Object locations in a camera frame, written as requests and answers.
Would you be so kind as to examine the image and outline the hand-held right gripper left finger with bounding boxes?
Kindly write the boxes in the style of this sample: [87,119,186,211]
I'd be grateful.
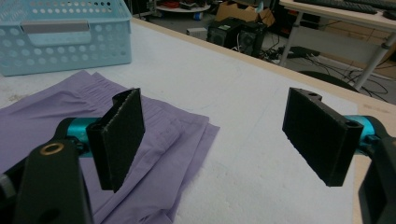
[86,88,146,193]

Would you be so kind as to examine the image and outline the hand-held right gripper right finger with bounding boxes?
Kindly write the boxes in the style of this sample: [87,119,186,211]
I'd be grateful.
[282,87,364,188]

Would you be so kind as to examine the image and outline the purple shorts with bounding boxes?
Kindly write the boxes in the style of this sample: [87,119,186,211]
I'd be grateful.
[0,69,220,224]

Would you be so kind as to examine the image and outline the light blue plastic basket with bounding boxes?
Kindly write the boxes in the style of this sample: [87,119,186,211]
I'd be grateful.
[0,0,134,77]

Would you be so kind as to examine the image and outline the white desk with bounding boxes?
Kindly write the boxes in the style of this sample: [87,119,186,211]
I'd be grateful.
[278,0,396,91]

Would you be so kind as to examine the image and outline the black keyboard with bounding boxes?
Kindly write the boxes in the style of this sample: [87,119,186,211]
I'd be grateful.
[293,0,379,15]

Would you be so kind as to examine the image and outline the white power supply box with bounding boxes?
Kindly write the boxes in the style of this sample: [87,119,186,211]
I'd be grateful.
[186,27,209,41]

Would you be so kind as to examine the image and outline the black computer tower green sticker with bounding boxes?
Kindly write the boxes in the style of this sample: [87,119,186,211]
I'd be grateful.
[206,18,247,49]

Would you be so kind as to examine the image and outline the round white table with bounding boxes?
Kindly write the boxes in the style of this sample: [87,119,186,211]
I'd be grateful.
[155,0,212,13]

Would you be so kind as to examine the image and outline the open cardboard box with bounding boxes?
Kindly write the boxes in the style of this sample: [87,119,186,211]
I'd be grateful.
[214,0,276,27]

